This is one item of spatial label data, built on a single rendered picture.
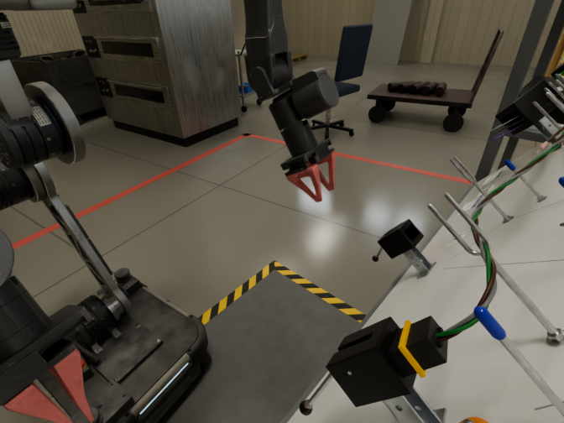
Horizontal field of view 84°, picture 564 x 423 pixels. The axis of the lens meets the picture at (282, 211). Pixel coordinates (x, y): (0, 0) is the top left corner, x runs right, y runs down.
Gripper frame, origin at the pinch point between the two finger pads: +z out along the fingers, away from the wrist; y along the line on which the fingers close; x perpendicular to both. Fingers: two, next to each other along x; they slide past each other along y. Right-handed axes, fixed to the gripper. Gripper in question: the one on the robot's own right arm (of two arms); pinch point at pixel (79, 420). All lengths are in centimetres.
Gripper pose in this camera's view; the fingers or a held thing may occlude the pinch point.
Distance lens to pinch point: 40.1
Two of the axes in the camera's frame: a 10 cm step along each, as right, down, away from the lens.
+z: 4.4, 8.7, 2.4
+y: 5.5, -4.7, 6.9
